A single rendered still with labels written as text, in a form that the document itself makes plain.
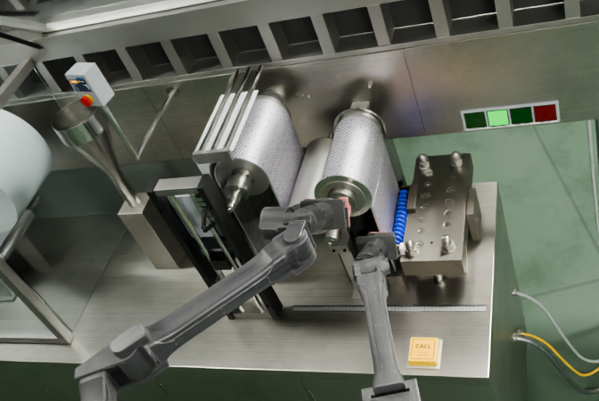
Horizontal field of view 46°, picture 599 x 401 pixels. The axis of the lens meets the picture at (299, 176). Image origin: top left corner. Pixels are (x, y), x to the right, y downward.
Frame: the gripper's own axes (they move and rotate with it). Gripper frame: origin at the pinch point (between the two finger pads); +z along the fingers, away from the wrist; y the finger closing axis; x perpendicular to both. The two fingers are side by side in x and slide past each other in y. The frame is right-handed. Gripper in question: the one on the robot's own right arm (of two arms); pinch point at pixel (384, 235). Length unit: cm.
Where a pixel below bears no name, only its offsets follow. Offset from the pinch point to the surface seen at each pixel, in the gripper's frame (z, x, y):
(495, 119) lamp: 20.6, 24.5, 29.1
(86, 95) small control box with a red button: -29, 50, -62
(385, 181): 7.3, 13.1, 0.3
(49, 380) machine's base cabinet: -8, -43, -119
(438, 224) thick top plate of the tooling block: 7.8, 0.0, 12.9
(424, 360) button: -17.9, -26.4, 10.7
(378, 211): -3.5, 8.0, 0.2
